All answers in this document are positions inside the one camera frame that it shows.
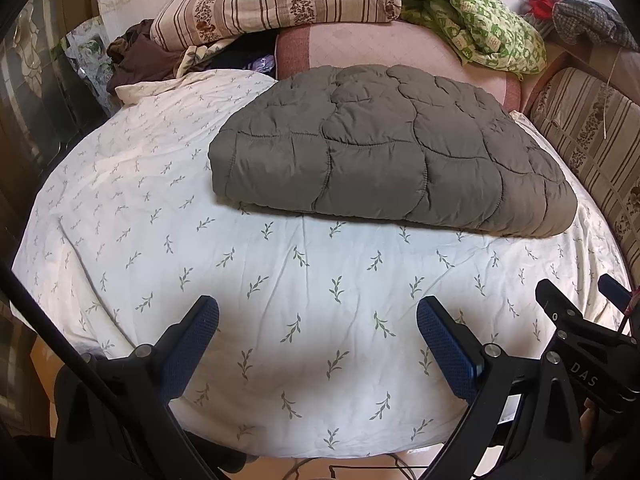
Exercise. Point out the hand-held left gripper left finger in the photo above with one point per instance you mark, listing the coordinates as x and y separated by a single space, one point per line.
202 317

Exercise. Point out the cream leaf-print cloth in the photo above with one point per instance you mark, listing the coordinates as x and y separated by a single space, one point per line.
197 57

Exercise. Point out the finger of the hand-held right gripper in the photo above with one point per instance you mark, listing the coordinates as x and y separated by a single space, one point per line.
555 305
612 287

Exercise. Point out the green patterned blanket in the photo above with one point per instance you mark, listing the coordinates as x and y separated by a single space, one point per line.
475 25

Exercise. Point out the black cloth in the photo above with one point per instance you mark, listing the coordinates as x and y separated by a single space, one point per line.
240 50

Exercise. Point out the pink blanket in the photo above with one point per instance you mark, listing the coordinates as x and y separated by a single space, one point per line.
350 45

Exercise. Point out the grey padded jacket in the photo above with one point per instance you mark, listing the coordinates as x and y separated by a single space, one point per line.
390 160

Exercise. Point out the purple cloth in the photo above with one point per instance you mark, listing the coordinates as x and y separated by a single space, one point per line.
262 65

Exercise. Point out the grey checked cloth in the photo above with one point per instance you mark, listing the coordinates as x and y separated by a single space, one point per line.
595 22

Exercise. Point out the glass cabinet door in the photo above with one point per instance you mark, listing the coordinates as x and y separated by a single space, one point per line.
40 110

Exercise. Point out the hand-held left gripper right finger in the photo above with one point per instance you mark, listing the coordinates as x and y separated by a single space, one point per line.
445 347

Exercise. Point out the floral plastic bag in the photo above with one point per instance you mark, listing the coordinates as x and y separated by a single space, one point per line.
92 55

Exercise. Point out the white leaf-print bedsheet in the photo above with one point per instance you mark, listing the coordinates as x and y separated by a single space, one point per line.
300 285

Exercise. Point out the striped floral cushion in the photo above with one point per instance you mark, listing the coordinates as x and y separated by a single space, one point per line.
585 125

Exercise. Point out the red cloth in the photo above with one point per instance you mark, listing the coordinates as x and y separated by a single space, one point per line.
542 5

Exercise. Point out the brown cloth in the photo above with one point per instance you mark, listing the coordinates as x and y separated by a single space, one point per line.
145 60

